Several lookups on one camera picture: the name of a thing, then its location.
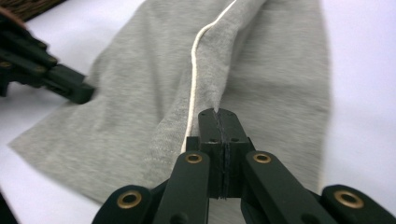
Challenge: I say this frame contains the grey pants with white piping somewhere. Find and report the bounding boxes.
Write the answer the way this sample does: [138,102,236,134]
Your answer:
[7,0,332,224]

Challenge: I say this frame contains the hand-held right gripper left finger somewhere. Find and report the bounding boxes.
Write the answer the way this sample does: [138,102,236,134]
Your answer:
[185,107,226,199]

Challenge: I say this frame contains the white table cover sheet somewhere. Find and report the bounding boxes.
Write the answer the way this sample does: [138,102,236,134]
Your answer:
[0,0,396,224]

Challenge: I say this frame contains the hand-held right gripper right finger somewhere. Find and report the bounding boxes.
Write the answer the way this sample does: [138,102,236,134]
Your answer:
[219,108,255,200]

